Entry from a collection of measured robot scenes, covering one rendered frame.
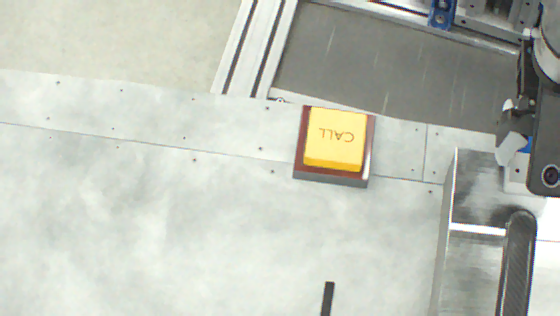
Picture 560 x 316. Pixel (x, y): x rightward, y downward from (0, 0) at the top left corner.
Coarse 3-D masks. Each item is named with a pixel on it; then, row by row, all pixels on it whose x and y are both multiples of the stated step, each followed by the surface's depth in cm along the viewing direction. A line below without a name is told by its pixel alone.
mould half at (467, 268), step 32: (480, 160) 132; (448, 192) 134; (480, 192) 130; (448, 224) 129; (480, 224) 129; (544, 224) 129; (448, 256) 128; (480, 256) 128; (544, 256) 128; (448, 288) 126; (480, 288) 126; (544, 288) 126
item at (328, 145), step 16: (320, 112) 140; (336, 112) 140; (352, 112) 140; (320, 128) 139; (336, 128) 139; (352, 128) 139; (320, 144) 138; (336, 144) 138; (352, 144) 138; (304, 160) 138; (320, 160) 138; (336, 160) 137; (352, 160) 137
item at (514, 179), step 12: (528, 144) 132; (516, 156) 129; (528, 156) 129; (504, 168) 132; (516, 168) 129; (504, 180) 131; (516, 180) 128; (504, 192) 130; (516, 192) 130; (528, 192) 130
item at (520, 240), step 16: (512, 224) 129; (528, 224) 129; (512, 240) 129; (528, 240) 129; (512, 256) 128; (528, 256) 128; (512, 272) 128; (528, 272) 127; (512, 288) 127; (528, 288) 126; (496, 304) 126; (512, 304) 126; (528, 304) 126
